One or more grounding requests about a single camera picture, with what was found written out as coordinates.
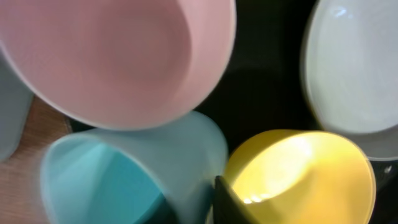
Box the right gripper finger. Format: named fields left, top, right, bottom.
left=213, top=175, right=257, bottom=224

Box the yellow bowl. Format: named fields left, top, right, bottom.
left=223, top=129, right=376, bottom=224

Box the light blue cup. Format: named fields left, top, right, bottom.
left=40, top=111, right=228, bottom=224

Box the pink cup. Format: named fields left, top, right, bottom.
left=1, top=0, right=236, bottom=130

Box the grey dishwasher rack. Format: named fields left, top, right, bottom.
left=0, top=56, right=34, bottom=162

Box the round black tray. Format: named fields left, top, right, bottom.
left=197, top=0, right=397, bottom=223

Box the grey plate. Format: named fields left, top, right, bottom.
left=301, top=0, right=397, bottom=161

